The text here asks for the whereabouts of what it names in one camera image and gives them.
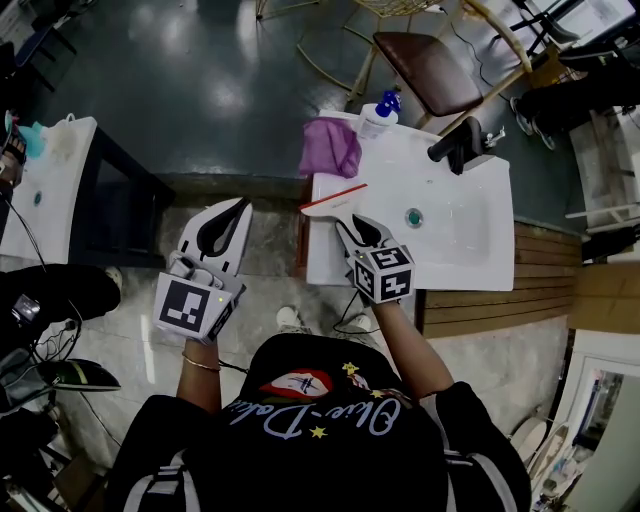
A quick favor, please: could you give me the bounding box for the purple cloth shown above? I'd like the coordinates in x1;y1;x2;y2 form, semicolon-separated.
298;117;364;180

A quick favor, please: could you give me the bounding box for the black cable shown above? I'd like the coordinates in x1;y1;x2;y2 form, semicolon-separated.
331;288;382;337

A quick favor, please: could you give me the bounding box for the white squeegee with red blade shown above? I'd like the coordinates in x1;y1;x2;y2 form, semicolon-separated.
298;183;371;225

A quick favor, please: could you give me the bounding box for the dark green glossy object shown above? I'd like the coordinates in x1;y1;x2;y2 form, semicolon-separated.
38;358;122;393

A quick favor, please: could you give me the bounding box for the white plastic bag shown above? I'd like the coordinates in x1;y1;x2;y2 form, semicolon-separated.
41;112;77;162

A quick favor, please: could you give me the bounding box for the wooden slatted sink cabinet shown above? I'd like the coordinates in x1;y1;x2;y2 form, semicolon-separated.
416;221;584;340

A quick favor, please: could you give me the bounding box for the person's white left shoe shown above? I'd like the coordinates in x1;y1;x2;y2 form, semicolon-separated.
275;305;314;336

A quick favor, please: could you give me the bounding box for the white rectangular sink basin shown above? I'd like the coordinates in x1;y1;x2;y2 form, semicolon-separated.
305;109;516;293

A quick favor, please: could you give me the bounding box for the white sink basin with bag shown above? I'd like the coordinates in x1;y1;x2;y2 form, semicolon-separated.
0;116;99;265

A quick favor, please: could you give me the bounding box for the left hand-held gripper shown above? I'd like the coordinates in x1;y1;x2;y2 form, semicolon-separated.
152;197;254;346

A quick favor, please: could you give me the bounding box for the brown cushioned wooden chair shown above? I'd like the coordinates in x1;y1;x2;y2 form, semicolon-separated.
344;0;535;132

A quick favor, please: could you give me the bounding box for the teal cloth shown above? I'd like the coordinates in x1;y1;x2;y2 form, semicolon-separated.
18;121;47;161

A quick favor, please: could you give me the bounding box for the white metal rack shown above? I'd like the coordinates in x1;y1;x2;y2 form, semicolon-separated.
564;103;640;236

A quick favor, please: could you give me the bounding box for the person's left forearm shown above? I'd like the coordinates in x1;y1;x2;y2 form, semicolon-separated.
175;335;224;415

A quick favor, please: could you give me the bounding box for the white framed mirror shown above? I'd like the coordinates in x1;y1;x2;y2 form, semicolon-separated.
547;328;640;512

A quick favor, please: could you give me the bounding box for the white bottle with blue pump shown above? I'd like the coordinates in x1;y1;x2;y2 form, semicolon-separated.
356;89;403;143

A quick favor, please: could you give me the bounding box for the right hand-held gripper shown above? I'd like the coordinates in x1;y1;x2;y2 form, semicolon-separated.
334;213;417;307

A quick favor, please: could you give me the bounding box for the black sink cabinet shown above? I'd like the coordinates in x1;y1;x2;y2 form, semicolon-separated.
68;126;177;270

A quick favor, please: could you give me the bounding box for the gold bracelet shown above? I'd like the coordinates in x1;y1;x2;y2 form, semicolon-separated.
180;352;222;374

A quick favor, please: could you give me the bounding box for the person's right forearm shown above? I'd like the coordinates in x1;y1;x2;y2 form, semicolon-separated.
371;298;457;402

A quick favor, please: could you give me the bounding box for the person's black printed shirt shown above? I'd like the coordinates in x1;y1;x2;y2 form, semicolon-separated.
103;333;533;512

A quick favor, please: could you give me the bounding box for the black faucet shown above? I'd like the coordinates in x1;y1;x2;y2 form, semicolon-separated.
426;116;489;177

